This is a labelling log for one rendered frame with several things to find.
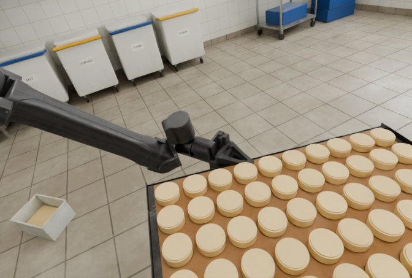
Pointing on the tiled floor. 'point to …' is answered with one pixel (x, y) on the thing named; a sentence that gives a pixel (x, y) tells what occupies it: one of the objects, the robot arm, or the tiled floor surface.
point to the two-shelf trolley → (281, 3)
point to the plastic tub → (44, 216)
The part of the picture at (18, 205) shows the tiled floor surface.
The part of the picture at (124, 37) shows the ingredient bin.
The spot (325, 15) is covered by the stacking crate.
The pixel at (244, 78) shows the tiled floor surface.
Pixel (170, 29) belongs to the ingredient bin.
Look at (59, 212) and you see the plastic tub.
